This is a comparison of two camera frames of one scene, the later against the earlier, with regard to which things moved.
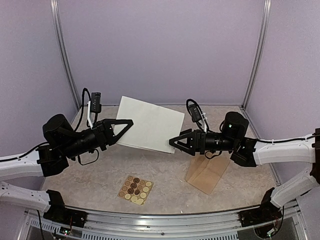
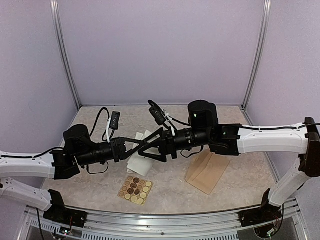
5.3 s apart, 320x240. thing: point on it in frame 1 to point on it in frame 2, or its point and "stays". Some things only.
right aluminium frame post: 258,52 stays
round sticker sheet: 135,190 stays
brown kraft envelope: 205,173 stays
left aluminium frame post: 55,13 stays
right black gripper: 196,141 to 167,146
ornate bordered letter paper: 153,126 to 138,164
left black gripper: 104,133 to 122,154
